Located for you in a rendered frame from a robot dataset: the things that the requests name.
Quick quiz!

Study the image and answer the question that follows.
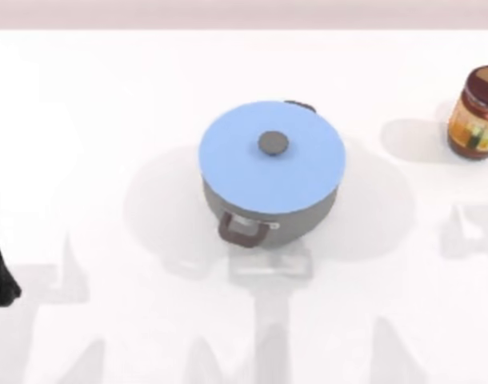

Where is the blue pot lid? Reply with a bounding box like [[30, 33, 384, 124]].
[[198, 100, 346, 214]]

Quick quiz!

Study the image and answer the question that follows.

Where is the brown jar with label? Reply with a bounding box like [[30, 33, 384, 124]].
[[446, 65, 488, 162]]

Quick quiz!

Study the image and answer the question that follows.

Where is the grey kitchen pot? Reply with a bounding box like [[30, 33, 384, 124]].
[[202, 99, 340, 250]]

